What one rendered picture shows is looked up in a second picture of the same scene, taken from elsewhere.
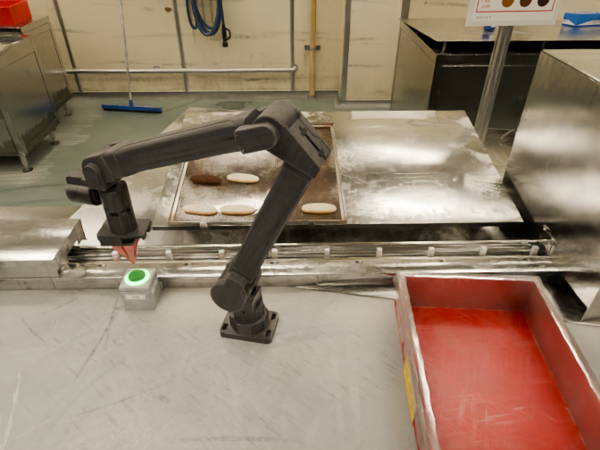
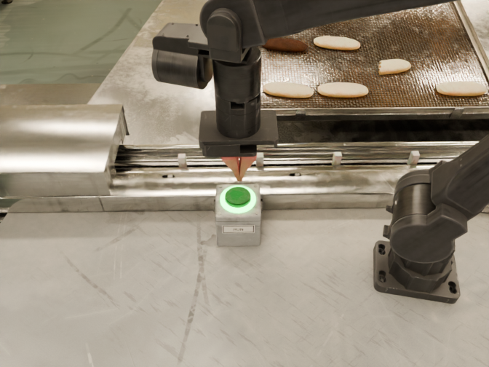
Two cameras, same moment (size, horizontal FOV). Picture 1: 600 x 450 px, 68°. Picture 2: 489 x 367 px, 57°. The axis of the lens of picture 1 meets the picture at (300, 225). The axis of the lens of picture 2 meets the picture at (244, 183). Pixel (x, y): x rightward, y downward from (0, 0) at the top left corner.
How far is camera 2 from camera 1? 0.53 m
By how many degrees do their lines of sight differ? 11
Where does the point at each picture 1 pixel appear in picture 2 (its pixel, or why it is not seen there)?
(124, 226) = (249, 124)
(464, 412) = not seen: outside the picture
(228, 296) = (425, 242)
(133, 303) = (232, 237)
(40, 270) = (84, 186)
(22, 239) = (48, 137)
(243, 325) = (423, 279)
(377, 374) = not seen: outside the picture
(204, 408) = not seen: outside the picture
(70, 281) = (126, 201)
